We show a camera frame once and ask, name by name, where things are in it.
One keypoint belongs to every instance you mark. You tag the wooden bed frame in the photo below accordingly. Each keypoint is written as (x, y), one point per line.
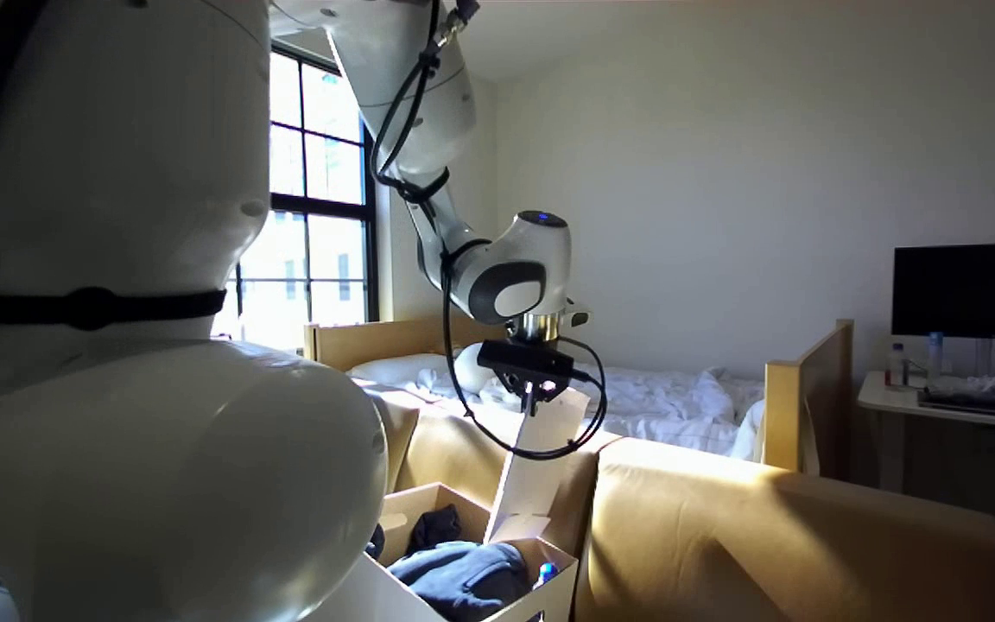
(808, 399)

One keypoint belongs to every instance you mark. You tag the white pillow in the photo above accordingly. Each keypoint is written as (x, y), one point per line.
(424, 372)

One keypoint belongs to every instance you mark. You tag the black framed window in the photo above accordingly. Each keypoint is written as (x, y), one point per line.
(315, 258)

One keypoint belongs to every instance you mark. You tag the clear water bottle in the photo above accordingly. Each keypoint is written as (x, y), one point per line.
(933, 353)

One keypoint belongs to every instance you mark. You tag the small blue object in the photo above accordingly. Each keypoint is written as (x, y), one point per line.
(546, 571)

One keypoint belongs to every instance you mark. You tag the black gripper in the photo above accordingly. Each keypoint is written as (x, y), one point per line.
(538, 395)

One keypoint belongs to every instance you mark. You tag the white desk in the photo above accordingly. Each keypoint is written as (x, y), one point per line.
(924, 452)

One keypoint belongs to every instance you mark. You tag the white cardboard box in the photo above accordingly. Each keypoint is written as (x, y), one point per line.
(401, 511)

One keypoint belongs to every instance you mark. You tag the white rumpled bedding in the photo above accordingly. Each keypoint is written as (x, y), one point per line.
(709, 409)

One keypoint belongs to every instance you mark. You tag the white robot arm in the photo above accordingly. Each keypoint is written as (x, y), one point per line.
(145, 468)

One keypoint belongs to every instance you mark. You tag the dark blue cloth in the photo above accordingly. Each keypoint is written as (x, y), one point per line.
(466, 583)

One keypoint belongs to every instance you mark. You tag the black camera box on wrist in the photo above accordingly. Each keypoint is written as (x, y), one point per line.
(525, 362)

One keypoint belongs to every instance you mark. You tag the black monitor screen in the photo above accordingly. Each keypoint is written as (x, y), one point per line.
(945, 288)

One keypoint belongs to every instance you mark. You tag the black keyboard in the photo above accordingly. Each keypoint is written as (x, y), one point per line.
(957, 401)

